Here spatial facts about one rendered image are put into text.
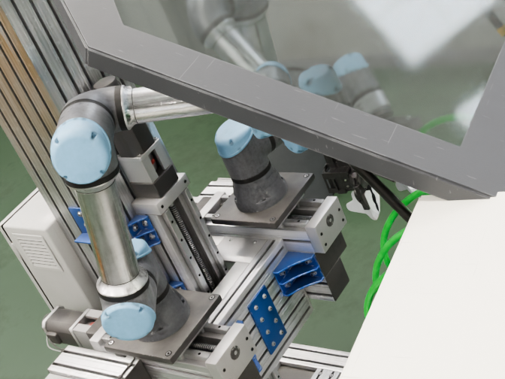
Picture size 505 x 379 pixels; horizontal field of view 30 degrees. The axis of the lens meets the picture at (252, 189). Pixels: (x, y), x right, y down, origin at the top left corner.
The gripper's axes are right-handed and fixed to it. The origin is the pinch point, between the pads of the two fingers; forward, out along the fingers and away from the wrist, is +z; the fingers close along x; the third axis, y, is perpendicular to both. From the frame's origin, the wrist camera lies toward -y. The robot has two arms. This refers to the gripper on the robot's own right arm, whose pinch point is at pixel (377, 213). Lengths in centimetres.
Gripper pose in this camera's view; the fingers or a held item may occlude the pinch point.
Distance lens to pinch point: 201.7
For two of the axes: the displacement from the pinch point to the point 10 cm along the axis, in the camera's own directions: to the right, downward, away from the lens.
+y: -8.5, 0.5, 5.3
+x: -4.0, 6.1, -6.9
